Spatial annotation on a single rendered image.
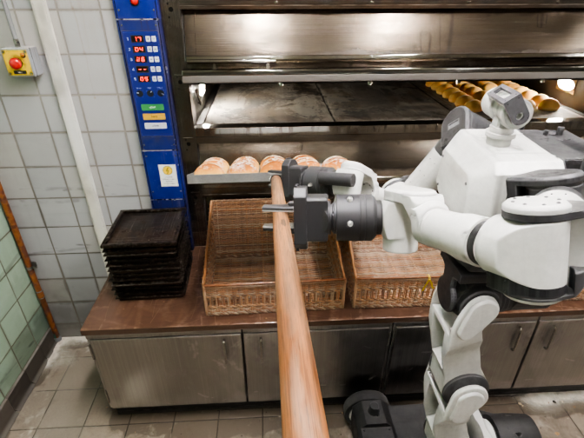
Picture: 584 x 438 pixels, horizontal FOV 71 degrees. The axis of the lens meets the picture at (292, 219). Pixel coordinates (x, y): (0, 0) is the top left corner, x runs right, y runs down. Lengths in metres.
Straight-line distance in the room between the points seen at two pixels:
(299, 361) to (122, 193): 1.76
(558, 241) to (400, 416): 1.44
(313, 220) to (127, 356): 1.25
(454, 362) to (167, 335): 1.04
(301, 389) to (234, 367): 1.53
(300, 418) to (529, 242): 0.39
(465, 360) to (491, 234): 0.82
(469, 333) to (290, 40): 1.21
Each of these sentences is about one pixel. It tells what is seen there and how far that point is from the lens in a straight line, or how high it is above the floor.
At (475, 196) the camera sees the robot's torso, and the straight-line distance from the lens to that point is 0.96.
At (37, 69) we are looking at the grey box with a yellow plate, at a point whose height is 1.43.
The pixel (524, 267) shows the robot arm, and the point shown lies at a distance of 0.60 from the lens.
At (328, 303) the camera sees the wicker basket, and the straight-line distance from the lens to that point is 1.68.
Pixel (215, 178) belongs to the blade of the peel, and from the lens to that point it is 1.31.
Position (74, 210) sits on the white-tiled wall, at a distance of 2.16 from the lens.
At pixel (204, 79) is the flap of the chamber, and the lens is 1.63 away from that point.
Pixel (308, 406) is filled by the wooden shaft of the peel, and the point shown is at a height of 1.48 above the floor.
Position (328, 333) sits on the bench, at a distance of 1.71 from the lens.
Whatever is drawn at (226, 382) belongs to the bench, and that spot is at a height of 0.24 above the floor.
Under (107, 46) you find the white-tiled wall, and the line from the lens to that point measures 1.84.
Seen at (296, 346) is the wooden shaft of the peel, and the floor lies 1.47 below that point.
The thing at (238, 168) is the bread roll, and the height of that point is 1.21.
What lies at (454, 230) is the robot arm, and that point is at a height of 1.41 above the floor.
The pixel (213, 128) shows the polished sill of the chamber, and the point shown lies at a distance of 1.83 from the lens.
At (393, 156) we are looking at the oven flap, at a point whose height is 1.03.
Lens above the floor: 1.72
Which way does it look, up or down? 30 degrees down
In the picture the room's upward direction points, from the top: straight up
